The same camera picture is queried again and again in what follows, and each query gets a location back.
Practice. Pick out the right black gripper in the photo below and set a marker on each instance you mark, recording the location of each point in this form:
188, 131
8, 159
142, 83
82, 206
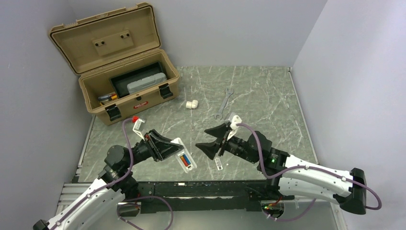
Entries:
221, 131

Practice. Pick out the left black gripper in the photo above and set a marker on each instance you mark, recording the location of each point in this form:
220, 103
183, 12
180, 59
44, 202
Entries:
160, 147

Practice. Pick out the white battery cover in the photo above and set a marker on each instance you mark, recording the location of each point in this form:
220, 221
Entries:
218, 163

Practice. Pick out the orange red AA battery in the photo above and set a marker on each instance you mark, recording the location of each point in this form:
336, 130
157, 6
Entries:
181, 158

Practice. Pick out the white remote control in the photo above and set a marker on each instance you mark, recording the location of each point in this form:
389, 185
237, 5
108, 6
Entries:
185, 151

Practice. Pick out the small blue battery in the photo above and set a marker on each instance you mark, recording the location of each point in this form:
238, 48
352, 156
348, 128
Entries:
186, 160

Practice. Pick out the white pvc elbow fitting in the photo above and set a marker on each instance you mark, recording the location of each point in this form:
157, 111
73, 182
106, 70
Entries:
192, 104

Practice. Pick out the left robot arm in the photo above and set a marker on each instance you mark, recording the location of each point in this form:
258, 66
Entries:
115, 182

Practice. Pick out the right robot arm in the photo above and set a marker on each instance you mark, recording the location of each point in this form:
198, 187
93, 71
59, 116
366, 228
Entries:
288, 175

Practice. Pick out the silver open-end wrench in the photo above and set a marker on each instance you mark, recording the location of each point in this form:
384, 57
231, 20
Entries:
219, 113

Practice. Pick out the grey plastic case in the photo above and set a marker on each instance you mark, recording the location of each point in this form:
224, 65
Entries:
146, 82

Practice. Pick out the black tray in toolbox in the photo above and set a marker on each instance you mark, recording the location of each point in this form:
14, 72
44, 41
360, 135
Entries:
120, 82

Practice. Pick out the tan plastic toolbox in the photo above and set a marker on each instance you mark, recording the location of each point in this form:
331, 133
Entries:
106, 45

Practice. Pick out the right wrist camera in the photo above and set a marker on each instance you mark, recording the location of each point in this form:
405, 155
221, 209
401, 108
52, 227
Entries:
232, 119

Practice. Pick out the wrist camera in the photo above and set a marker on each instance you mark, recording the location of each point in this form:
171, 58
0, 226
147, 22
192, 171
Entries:
138, 126
232, 119

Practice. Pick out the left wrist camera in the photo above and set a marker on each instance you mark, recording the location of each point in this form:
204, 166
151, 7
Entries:
138, 126

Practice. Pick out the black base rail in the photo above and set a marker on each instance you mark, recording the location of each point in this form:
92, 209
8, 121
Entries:
248, 195

